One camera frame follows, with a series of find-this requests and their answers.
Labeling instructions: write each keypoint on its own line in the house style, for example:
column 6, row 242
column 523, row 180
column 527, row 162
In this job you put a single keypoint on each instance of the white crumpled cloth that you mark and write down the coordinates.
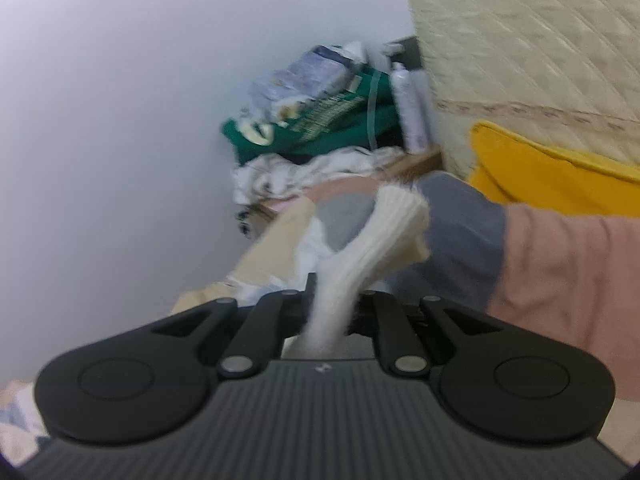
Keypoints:
column 300, row 172

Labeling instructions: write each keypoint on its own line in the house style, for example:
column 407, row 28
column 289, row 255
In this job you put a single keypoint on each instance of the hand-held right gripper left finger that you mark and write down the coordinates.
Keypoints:
column 272, row 330

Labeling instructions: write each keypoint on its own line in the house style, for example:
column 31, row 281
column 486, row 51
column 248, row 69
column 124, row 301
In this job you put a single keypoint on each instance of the cream quilted headboard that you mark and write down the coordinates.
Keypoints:
column 525, row 35

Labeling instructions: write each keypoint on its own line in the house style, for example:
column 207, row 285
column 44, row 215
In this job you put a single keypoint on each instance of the pale purple packet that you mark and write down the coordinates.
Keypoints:
column 310, row 72

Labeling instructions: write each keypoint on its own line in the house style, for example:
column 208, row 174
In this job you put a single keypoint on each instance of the green bag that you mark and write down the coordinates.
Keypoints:
column 330, row 125

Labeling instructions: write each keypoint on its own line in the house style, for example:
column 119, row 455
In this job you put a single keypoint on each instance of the patchwork duvet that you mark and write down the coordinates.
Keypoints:
column 565, row 270

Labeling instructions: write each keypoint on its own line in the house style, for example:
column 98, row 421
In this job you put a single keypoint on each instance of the white grey striped sweater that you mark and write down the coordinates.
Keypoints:
column 380, row 230

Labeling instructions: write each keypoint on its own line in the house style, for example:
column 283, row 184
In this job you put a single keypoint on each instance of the yellow pillow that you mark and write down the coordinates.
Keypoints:
column 540, row 175

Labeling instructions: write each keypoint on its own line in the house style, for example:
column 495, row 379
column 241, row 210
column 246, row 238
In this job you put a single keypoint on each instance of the white bottle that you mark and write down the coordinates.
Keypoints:
column 410, row 105

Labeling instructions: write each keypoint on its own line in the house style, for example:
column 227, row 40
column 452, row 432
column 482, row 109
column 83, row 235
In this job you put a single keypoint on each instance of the dark wall socket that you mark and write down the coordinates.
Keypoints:
column 410, row 52

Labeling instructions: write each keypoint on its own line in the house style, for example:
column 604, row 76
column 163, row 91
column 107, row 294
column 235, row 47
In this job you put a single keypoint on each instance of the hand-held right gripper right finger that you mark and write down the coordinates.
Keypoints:
column 395, row 330

